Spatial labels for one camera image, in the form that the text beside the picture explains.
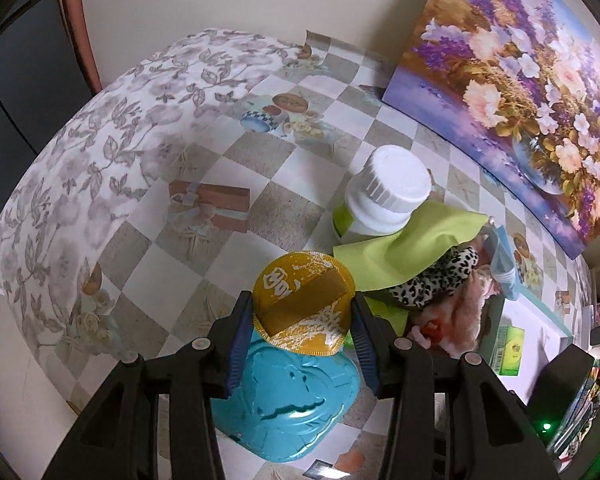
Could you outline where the lime green cloth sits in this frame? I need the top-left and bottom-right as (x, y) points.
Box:
(334, 200), (489, 292)

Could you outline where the red pink pipe cleaner doll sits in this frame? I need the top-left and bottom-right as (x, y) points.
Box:
(407, 322), (442, 350)

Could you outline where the leopard print scrunchie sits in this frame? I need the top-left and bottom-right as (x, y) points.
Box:
(389, 246), (479, 309)

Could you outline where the pink white fuzzy towel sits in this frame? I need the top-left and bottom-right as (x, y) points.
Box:
(412, 272), (501, 359)

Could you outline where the green tissue pack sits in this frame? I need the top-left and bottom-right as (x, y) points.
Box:
(491, 325), (524, 376)

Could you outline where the teal plastic toy container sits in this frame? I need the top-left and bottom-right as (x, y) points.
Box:
(211, 333), (361, 463)

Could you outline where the white pill bottle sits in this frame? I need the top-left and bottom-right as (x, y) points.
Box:
(332, 144), (432, 243)

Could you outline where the patterned tablecloth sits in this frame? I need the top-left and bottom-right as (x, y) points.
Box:
(0, 29), (590, 412)

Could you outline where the teal shallow tray box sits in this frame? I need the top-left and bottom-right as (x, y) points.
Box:
(478, 287), (573, 403)

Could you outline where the laptop on side desk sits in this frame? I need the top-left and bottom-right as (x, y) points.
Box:
(527, 344), (600, 462)

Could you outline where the flower painting canvas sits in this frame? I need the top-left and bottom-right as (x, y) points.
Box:
(384, 0), (600, 258)

